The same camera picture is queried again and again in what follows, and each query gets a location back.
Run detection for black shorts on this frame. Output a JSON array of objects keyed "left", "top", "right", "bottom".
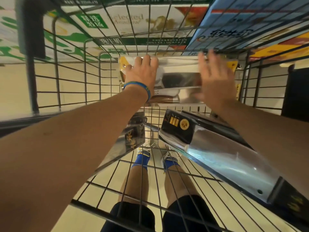
[{"left": 100, "top": 194, "right": 222, "bottom": 232}]

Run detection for stack of light blue cartons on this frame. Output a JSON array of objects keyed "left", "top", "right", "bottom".
[{"left": 183, "top": 0, "right": 309, "bottom": 56}]

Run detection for stack of green swirl cartons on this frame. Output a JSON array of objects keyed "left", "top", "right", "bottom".
[{"left": 0, "top": 0, "right": 116, "bottom": 64}]

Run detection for black cleaver packets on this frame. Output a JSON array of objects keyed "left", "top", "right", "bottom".
[
  {"left": 158, "top": 108, "right": 309, "bottom": 230},
  {"left": 94, "top": 111, "right": 148, "bottom": 177}
]

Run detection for blue sock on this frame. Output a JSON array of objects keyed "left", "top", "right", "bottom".
[
  {"left": 163, "top": 158, "right": 180, "bottom": 171},
  {"left": 131, "top": 152, "right": 151, "bottom": 171}
]

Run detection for blue right sock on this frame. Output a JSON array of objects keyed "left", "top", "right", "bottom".
[{"left": 163, "top": 158, "right": 180, "bottom": 171}]

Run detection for stack of dark green cartons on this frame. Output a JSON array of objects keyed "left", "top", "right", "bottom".
[{"left": 46, "top": 0, "right": 213, "bottom": 56}]

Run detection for grey wire shopping cart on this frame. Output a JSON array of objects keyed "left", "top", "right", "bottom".
[{"left": 0, "top": 0, "right": 309, "bottom": 232}]

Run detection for dark cart seat panel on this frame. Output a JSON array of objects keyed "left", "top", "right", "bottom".
[{"left": 281, "top": 65, "right": 309, "bottom": 122}]

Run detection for white right shoe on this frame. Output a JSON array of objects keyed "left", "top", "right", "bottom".
[{"left": 163, "top": 148, "right": 179, "bottom": 162}]

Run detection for person's left forearm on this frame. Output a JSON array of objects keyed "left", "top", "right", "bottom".
[{"left": 0, "top": 85, "right": 149, "bottom": 232}]

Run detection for person's right leg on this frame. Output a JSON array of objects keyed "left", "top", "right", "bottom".
[{"left": 164, "top": 165, "right": 201, "bottom": 201}]

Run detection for white shoe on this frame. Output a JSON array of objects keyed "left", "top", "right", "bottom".
[
  {"left": 136, "top": 142, "right": 151, "bottom": 155},
  {"left": 163, "top": 148, "right": 179, "bottom": 162}
]

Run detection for person's left hand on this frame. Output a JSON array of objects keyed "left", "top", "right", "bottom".
[{"left": 123, "top": 55, "right": 160, "bottom": 97}]

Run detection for person's right hand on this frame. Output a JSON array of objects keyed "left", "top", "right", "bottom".
[{"left": 193, "top": 49, "right": 238, "bottom": 111}]

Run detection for person's leg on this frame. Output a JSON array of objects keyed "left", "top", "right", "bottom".
[
  {"left": 164, "top": 165, "right": 201, "bottom": 201},
  {"left": 118, "top": 165, "right": 149, "bottom": 206}
]

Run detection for person's left leg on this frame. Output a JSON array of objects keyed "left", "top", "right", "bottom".
[{"left": 118, "top": 165, "right": 149, "bottom": 206}]

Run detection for person's right forearm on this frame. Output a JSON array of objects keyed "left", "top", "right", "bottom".
[{"left": 215, "top": 100, "right": 309, "bottom": 201}]

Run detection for blue wristband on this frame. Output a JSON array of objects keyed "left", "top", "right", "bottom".
[{"left": 123, "top": 81, "right": 151, "bottom": 102}]

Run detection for white left shoe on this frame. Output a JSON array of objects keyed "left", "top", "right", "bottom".
[{"left": 136, "top": 142, "right": 151, "bottom": 155}]

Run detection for blue left sock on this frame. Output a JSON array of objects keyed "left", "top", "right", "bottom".
[{"left": 131, "top": 152, "right": 151, "bottom": 171}]

